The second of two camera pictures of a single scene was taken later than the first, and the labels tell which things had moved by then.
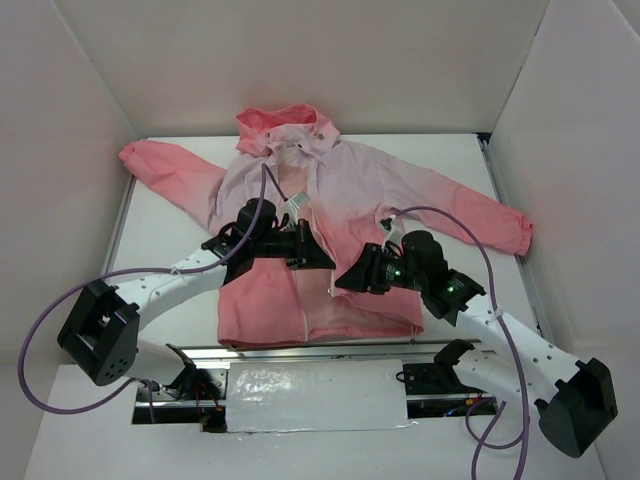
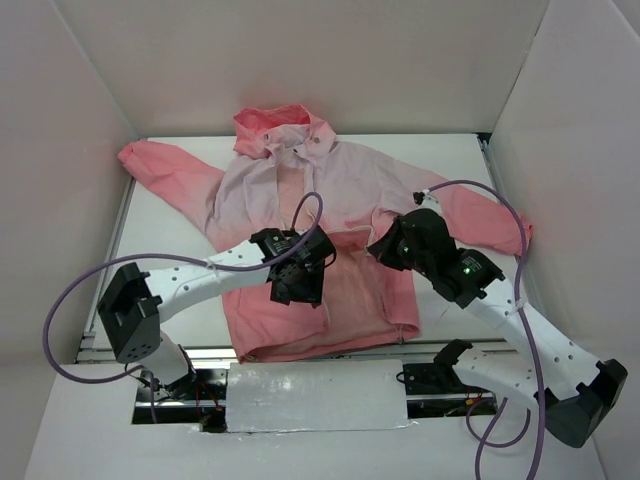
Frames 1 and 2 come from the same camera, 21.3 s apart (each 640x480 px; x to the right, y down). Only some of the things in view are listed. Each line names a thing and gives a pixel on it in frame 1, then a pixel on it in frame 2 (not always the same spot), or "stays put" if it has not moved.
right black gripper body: [372, 268] to [388, 248]
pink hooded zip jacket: [351, 198] stays put
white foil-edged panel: [288, 396] stays put
